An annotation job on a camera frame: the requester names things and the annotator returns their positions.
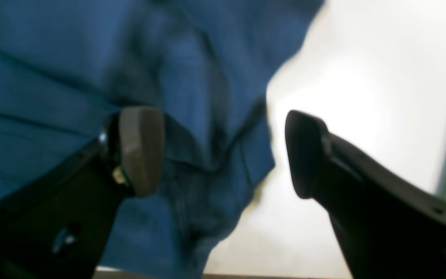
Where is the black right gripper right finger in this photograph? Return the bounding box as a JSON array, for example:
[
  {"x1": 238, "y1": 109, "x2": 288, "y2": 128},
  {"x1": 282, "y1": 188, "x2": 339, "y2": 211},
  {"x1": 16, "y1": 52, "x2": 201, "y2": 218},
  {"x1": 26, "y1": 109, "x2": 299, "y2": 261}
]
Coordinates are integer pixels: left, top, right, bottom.
[{"x1": 285, "y1": 110, "x2": 446, "y2": 279}]

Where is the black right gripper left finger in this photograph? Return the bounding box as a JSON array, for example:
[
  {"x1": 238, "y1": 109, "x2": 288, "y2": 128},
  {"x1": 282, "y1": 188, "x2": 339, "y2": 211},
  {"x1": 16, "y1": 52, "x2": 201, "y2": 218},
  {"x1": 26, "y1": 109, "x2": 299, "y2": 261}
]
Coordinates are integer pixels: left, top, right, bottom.
[{"x1": 0, "y1": 107, "x2": 165, "y2": 279}]

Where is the dark blue t-shirt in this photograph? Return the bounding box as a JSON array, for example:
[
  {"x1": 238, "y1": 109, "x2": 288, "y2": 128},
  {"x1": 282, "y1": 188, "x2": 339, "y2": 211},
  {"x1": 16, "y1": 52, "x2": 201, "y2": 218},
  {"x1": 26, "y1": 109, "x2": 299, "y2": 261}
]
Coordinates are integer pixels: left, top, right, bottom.
[{"x1": 0, "y1": 0, "x2": 323, "y2": 279}]

